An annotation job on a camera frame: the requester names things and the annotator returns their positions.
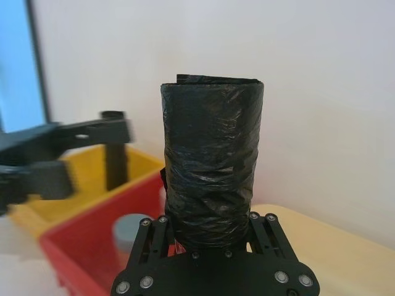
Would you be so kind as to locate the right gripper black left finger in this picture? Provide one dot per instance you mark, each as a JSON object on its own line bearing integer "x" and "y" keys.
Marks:
{"x": 147, "y": 237}

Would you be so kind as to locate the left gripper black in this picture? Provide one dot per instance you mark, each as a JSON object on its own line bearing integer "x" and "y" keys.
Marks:
{"x": 27, "y": 146}

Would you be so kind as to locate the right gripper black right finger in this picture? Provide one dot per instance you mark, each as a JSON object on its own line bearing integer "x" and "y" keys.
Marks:
{"x": 271, "y": 237}

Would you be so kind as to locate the black plastic bag roll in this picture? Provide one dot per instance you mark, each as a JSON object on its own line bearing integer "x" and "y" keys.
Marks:
{"x": 213, "y": 160}

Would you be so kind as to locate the yellow plastic bin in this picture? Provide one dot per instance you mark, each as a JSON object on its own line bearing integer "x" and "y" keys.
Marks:
{"x": 89, "y": 172}

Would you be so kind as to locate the black upright cylinder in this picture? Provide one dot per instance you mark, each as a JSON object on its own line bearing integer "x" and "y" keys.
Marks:
{"x": 116, "y": 166}

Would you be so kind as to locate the red plastic bin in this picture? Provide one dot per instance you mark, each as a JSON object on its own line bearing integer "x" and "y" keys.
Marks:
{"x": 92, "y": 246}

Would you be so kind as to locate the monitor with blue screen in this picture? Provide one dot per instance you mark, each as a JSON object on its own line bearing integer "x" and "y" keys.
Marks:
{"x": 18, "y": 61}

